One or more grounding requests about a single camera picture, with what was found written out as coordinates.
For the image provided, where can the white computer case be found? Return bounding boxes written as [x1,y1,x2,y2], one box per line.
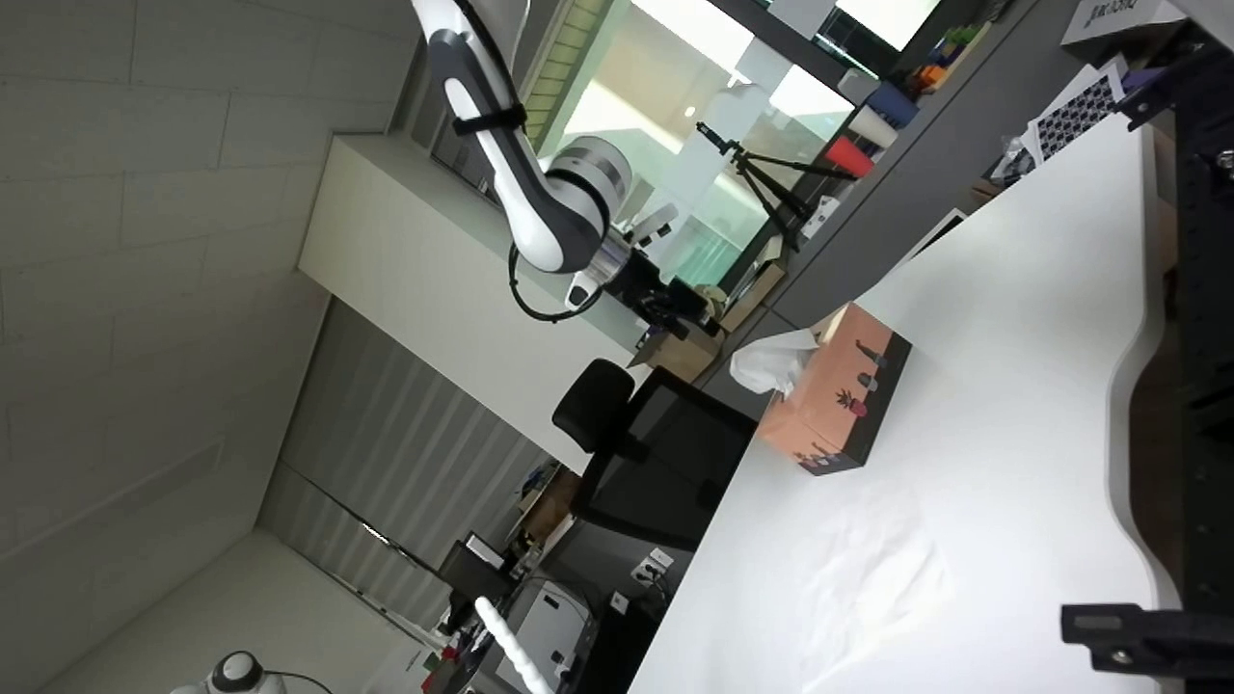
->
[504,576,599,685]

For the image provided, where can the grey desk partition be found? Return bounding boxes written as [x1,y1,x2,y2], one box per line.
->
[755,0,1094,338]

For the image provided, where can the black dotted calibration sheet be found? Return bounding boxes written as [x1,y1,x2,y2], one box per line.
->
[1022,63,1139,166]

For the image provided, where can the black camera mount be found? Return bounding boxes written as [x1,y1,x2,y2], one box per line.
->
[1058,597,1234,684]

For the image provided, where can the white cardboard box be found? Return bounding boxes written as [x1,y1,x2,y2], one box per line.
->
[1058,0,1191,63]

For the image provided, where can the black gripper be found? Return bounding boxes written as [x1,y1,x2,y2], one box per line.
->
[589,235,725,356]

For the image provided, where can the black flat monitor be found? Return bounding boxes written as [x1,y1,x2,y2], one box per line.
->
[570,365,764,555]

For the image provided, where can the white tissue pulled from box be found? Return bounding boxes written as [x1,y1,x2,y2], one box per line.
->
[725,324,825,401]

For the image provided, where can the white tube light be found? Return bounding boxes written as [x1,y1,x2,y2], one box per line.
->
[471,594,556,694]

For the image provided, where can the black camera tripod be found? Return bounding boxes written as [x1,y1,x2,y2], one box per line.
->
[689,116,861,253]

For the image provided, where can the small red object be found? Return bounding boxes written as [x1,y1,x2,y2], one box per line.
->
[822,130,878,183]

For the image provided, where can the white cabinet block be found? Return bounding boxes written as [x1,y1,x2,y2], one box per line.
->
[296,130,649,480]

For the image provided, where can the white tissue sheet on table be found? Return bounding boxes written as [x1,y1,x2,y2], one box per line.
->
[793,486,957,648]

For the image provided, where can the round white floor device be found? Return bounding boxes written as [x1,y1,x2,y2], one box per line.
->
[203,648,274,694]

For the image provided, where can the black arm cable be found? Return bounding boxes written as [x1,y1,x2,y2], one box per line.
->
[504,243,585,324]

